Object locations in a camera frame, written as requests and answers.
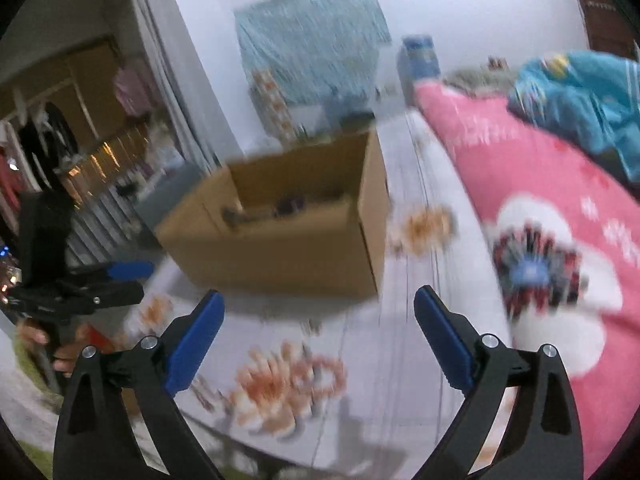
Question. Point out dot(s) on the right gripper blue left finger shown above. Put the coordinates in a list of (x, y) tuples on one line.
[(188, 339)]

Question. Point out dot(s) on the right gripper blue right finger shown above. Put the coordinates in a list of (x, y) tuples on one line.
[(450, 336)]

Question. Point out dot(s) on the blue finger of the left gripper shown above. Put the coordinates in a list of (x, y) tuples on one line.
[(117, 294), (134, 270)]

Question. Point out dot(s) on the left hand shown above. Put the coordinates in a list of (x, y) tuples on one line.
[(61, 359)]

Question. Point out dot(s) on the floral white bed sheet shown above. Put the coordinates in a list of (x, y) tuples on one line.
[(396, 404)]

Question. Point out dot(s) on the white curtain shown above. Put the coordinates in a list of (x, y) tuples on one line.
[(186, 138)]

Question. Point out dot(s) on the wooden wardrobe with clothes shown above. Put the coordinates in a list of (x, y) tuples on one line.
[(82, 123)]

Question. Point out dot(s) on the pink floral blanket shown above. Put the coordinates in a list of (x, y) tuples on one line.
[(564, 240)]

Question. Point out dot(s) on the brown cardboard box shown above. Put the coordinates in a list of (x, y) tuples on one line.
[(311, 221)]

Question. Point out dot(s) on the blue water jug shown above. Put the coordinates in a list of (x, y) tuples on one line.
[(417, 60)]

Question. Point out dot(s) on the blue striped blanket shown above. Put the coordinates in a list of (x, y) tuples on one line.
[(587, 98)]

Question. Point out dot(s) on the teal patterned hanging cloth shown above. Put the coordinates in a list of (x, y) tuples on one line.
[(314, 49)]

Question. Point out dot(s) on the dark wooden door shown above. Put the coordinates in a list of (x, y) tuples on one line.
[(607, 30)]

